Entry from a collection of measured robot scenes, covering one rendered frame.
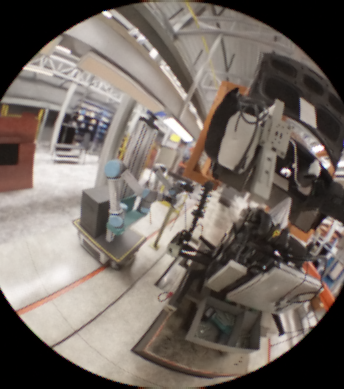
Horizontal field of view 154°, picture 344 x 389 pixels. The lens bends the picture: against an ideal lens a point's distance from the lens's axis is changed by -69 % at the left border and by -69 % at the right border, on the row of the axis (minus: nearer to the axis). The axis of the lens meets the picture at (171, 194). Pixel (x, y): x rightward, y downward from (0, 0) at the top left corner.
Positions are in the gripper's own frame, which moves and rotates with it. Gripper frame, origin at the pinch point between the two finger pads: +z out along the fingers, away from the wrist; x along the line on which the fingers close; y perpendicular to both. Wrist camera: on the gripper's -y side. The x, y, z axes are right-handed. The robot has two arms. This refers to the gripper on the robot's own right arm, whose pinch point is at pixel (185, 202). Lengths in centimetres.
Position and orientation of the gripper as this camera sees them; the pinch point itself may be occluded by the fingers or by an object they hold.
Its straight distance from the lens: 107.2
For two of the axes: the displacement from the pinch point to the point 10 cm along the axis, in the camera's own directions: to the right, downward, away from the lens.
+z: 9.2, 2.3, 3.2
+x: -2.6, 9.6, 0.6
